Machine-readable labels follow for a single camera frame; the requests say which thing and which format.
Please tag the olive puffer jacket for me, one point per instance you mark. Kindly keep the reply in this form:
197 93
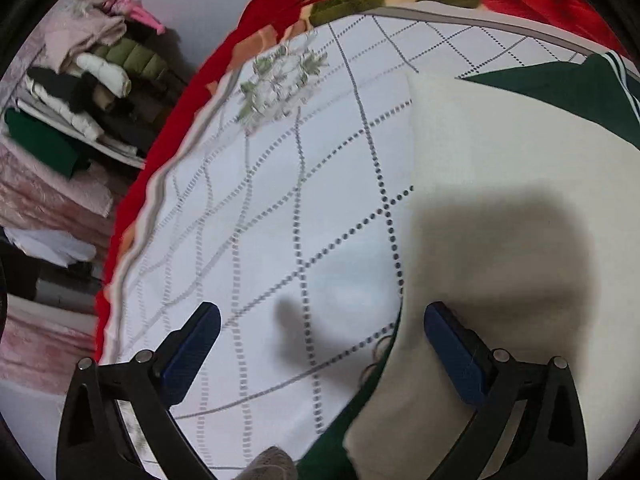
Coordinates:
132 55

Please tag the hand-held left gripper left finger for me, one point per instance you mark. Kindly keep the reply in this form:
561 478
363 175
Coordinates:
192 355

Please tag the black fluffy garment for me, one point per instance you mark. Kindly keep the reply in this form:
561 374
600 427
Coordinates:
60 85

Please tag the pale pink folded garment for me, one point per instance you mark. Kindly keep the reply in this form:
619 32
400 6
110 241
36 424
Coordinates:
85 30

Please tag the white rolled cloth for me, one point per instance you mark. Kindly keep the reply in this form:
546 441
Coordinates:
107 72

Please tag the green and cream sweater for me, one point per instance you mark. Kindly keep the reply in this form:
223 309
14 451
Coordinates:
500 160

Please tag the dark green folded cloth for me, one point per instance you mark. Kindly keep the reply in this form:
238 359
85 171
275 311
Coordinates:
40 137

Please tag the pink velvet cloth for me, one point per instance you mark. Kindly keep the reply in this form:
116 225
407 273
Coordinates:
45 195
40 345

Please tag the white checked bed sheet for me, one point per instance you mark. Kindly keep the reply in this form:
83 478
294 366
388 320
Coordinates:
300 160

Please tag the white crumpled cloth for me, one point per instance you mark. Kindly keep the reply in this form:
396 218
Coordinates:
55 247

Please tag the grey knit cloth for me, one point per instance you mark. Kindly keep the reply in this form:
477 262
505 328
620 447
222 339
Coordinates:
270 465

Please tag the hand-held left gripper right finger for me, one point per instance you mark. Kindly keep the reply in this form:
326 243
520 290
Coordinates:
452 355

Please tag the white puffer jacket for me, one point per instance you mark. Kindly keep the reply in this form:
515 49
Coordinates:
75 120

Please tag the bright pink cloth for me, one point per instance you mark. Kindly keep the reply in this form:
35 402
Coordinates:
142 12

